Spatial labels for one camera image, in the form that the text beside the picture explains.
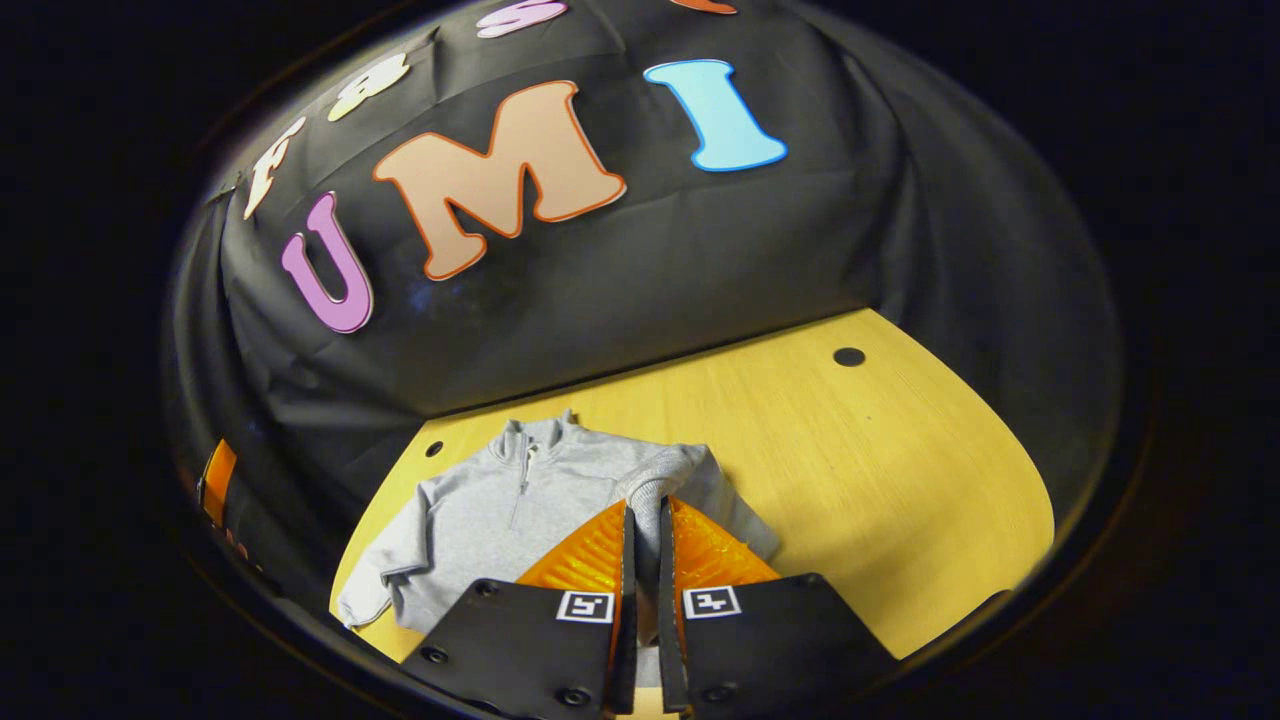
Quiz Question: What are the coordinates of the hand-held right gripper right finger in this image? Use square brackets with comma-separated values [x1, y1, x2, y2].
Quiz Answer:
[657, 497, 896, 714]

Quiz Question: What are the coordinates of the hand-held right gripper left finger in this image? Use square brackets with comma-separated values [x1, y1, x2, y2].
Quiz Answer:
[400, 500, 638, 719]

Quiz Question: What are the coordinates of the grey zip-neck sweatshirt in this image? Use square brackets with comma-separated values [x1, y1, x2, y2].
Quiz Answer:
[337, 410, 781, 641]

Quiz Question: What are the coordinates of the black backdrop cloth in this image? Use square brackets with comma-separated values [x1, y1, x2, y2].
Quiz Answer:
[165, 0, 1126, 601]

